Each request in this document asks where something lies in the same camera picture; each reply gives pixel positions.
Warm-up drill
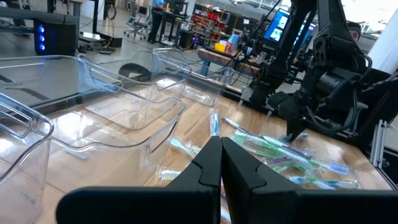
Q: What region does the wooden workbench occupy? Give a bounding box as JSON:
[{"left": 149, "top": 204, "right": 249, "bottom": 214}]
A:
[{"left": 197, "top": 47, "right": 264, "bottom": 78}]

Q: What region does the person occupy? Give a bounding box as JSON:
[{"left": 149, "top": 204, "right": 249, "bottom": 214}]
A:
[
  {"left": 146, "top": 0, "right": 166, "bottom": 44},
  {"left": 345, "top": 20, "right": 363, "bottom": 44}
]

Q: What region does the shelf with red bins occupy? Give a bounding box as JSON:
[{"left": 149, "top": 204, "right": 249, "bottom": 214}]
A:
[{"left": 190, "top": 9, "right": 233, "bottom": 46}]

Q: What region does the green toothbrush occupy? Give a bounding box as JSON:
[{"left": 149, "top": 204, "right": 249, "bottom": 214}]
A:
[
  {"left": 272, "top": 162, "right": 313, "bottom": 174},
  {"left": 169, "top": 136, "right": 202, "bottom": 158},
  {"left": 239, "top": 144, "right": 315, "bottom": 169},
  {"left": 231, "top": 129, "right": 312, "bottom": 158}
]

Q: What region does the black standing desk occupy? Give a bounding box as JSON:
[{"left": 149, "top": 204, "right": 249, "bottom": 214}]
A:
[
  {"left": 152, "top": 9, "right": 192, "bottom": 47},
  {"left": 0, "top": 5, "right": 81, "bottom": 34}
]

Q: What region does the clear plastic bin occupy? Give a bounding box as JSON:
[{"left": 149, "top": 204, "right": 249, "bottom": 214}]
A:
[
  {"left": 77, "top": 48, "right": 193, "bottom": 131},
  {"left": 0, "top": 92, "right": 55, "bottom": 224},
  {"left": 0, "top": 55, "right": 187, "bottom": 190},
  {"left": 151, "top": 46, "right": 236, "bottom": 108}
]

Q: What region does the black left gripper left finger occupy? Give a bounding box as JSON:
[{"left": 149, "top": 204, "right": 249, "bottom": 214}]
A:
[{"left": 55, "top": 136, "right": 223, "bottom": 224}]

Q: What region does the grey office chair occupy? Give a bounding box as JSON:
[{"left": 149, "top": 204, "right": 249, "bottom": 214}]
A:
[{"left": 123, "top": 1, "right": 152, "bottom": 40}]

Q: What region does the silver aluminium extrusion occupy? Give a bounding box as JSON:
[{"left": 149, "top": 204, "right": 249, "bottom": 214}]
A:
[{"left": 369, "top": 119, "right": 389, "bottom": 169}]

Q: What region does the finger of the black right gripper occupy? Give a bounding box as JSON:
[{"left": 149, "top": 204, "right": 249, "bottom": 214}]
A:
[
  {"left": 292, "top": 121, "right": 308, "bottom": 142},
  {"left": 286, "top": 119, "right": 298, "bottom": 142}
]

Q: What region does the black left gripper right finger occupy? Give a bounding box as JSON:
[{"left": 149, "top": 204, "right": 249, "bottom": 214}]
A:
[{"left": 221, "top": 137, "right": 398, "bottom": 224}]

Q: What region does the black computer tower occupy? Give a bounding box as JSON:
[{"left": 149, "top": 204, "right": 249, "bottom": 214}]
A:
[{"left": 32, "top": 19, "right": 78, "bottom": 57}]

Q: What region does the monitor with blue screen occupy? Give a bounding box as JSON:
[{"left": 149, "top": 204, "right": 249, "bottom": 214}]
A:
[
  {"left": 294, "top": 21, "right": 318, "bottom": 49},
  {"left": 262, "top": 7, "right": 292, "bottom": 44}
]

